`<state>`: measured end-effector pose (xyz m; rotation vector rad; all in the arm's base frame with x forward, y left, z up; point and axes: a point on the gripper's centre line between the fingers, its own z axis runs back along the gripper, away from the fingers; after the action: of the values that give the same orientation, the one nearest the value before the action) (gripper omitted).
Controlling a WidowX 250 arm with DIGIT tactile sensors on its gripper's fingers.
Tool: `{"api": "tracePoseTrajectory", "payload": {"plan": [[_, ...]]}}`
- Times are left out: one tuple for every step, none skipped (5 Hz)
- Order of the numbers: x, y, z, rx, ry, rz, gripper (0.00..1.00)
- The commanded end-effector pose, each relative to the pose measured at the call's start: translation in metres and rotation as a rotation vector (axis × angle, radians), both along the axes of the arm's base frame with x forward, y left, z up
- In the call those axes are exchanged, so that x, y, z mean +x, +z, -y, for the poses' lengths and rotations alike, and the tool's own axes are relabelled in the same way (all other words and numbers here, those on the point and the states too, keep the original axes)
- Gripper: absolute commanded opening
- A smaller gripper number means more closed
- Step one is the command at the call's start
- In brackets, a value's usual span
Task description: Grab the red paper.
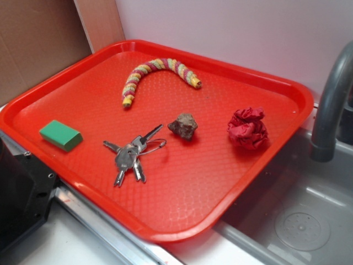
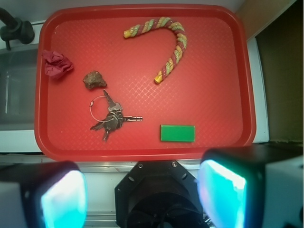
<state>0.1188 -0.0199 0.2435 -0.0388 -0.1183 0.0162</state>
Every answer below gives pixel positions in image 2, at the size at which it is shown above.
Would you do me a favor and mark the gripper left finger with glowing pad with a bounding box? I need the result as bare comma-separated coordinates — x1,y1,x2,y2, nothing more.
0,161,87,228

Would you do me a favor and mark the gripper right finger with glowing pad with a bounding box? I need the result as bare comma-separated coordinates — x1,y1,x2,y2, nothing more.
197,143,304,228

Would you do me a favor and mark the crumpled red paper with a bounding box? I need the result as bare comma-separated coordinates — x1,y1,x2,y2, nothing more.
41,50,74,79

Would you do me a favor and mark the bunch of metal keys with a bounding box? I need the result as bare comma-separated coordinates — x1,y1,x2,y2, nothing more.
89,89,143,142

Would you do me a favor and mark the green rectangular block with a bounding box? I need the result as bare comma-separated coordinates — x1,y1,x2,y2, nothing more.
160,124,195,143

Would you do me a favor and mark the brown rock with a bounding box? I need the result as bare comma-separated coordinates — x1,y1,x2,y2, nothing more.
83,71,107,90

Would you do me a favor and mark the red plastic tray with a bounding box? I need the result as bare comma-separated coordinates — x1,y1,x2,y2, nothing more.
34,4,256,162

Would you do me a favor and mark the grey metal sink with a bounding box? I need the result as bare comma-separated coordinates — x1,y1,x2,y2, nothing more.
0,44,38,131

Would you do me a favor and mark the black octagonal mount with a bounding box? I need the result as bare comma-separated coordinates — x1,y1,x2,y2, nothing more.
114,161,208,228

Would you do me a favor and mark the multicoloured twisted rope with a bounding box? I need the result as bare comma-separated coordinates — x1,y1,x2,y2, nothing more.
123,16,188,85

